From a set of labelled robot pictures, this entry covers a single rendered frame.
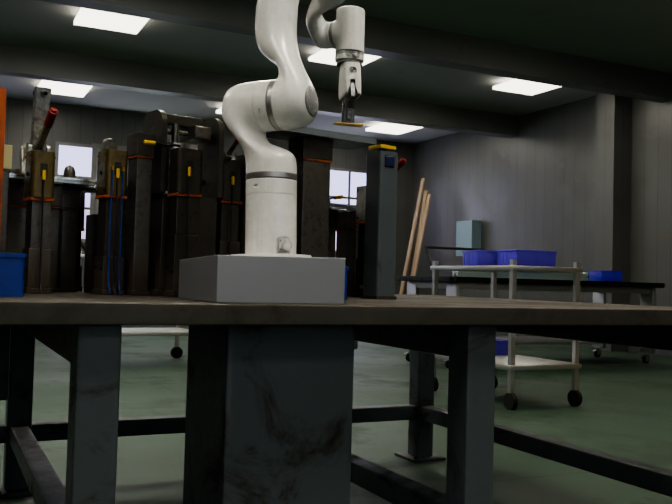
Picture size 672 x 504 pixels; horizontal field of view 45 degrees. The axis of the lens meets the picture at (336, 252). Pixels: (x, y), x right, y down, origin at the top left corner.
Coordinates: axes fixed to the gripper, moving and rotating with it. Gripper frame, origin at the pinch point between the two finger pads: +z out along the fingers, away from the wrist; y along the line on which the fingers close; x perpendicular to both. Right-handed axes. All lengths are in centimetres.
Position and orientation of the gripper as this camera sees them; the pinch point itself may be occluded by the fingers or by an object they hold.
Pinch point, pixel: (348, 116)
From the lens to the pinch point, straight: 241.2
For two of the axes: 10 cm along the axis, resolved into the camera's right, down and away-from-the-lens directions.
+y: -2.1, 0.3, 9.8
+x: -9.8, -0.3, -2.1
